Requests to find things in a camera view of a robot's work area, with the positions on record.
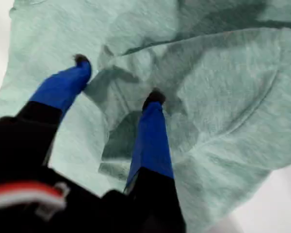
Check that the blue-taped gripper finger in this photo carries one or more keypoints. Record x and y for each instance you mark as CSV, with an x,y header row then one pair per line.
x,y
152,145
63,82

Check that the pale green T-shirt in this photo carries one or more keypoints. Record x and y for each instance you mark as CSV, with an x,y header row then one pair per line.
x,y
220,97

